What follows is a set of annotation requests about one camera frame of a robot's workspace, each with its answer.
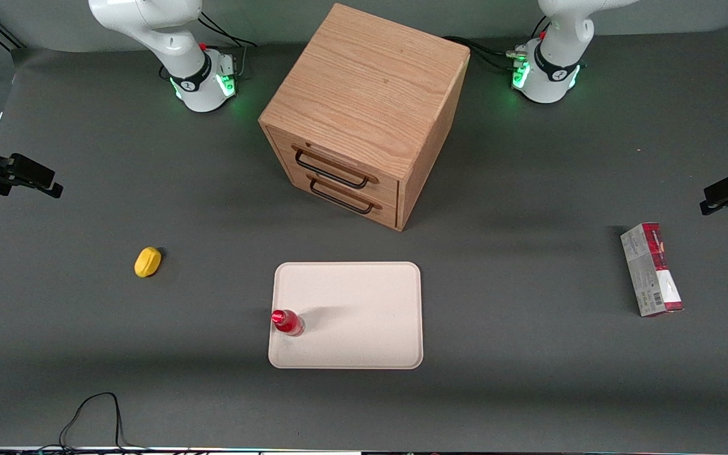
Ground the black looped cable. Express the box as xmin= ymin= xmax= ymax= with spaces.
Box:
xmin=39 ymin=392 xmax=150 ymax=453

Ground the black metal drawer handle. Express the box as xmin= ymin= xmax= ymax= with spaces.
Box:
xmin=310 ymin=179 xmax=375 ymax=214
xmin=294 ymin=149 xmax=370 ymax=190

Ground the black arm base cable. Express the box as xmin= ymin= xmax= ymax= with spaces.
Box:
xmin=443 ymin=36 xmax=526 ymax=71
xmin=198 ymin=9 xmax=258 ymax=80

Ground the cream plastic tray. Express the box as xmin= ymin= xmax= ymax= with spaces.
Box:
xmin=268 ymin=262 xmax=424 ymax=370

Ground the grey table mat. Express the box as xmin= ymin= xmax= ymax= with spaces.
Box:
xmin=0 ymin=25 xmax=728 ymax=451

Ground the wooden two-drawer cabinet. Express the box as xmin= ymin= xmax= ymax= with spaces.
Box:
xmin=258 ymin=3 xmax=471 ymax=232

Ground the red coke bottle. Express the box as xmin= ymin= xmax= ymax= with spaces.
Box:
xmin=270 ymin=309 xmax=305 ymax=337

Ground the wooden drawer front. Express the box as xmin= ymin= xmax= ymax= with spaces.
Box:
xmin=288 ymin=180 xmax=399 ymax=229
xmin=267 ymin=126 xmax=401 ymax=204

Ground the yellow toy lemon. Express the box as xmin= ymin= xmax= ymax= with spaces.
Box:
xmin=135 ymin=246 xmax=162 ymax=279

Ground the red tartan cardboard box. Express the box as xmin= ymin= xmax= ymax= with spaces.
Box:
xmin=620 ymin=222 xmax=684 ymax=318

